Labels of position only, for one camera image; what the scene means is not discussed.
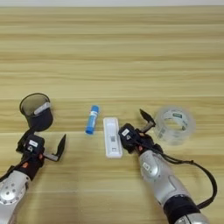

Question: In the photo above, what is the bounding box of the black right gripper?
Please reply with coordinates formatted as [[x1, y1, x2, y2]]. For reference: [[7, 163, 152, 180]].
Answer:
[[120, 108, 164, 156]]

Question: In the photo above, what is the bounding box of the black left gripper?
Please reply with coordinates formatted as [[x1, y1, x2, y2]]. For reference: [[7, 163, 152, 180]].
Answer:
[[16, 128, 67, 180]]

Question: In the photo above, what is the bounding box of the black mesh pen cup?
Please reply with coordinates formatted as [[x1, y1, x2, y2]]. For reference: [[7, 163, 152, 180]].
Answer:
[[18, 92, 54, 132]]

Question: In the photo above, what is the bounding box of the grey marker pen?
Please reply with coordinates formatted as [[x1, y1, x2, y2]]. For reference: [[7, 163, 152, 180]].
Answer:
[[33, 101, 53, 116]]

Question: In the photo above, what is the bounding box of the white rectangular plastic device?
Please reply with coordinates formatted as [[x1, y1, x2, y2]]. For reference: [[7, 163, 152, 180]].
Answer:
[[102, 116, 123, 159]]

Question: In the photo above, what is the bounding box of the blue glue stick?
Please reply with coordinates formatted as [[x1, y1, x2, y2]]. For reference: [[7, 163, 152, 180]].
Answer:
[[84, 104, 101, 136]]

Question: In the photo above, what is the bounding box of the left gripper labelled black box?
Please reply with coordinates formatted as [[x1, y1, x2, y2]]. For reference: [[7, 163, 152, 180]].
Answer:
[[24, 134, 46, 154]]

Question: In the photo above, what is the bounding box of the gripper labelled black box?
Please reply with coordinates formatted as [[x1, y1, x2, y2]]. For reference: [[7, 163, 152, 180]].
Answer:
[[118, 122, 138, 146], [24, 134, 46, 154]]

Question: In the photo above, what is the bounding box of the clear adhesive tape roll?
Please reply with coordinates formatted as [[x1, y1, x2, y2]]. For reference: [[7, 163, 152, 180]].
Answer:
[[153, 106, 197, 146]]

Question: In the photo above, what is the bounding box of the right gripper labelled black box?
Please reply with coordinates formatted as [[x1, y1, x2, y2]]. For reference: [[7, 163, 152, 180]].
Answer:
[[118, 122, 138, 146]]

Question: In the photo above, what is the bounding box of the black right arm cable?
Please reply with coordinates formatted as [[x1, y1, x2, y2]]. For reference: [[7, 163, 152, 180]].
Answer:
[[132, 136, 219, 210]]

